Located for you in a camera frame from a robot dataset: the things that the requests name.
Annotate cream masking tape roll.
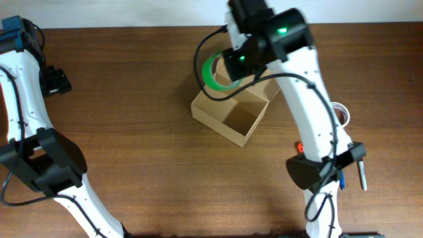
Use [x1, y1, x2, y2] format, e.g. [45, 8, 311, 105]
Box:
[331, 102, 350, 128]

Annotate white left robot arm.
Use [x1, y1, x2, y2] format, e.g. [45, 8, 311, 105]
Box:
[1, 50, 130, 237]

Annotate blue pen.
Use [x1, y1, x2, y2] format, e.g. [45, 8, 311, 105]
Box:
[340, 171, 346, 190]

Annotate black and white marker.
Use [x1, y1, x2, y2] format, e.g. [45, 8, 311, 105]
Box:
[358, 161, 367, 191]

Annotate green tape roll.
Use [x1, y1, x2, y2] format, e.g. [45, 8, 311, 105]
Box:
[202, 52, 242, 91]

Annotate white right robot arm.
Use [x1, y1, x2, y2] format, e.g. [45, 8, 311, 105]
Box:
[223, 0, 365, 237]

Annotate orange utility knife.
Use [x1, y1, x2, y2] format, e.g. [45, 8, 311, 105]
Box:
[295, 141, 303, 153]

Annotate brown cardboard box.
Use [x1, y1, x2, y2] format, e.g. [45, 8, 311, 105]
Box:
[191, 79, 280, 147]

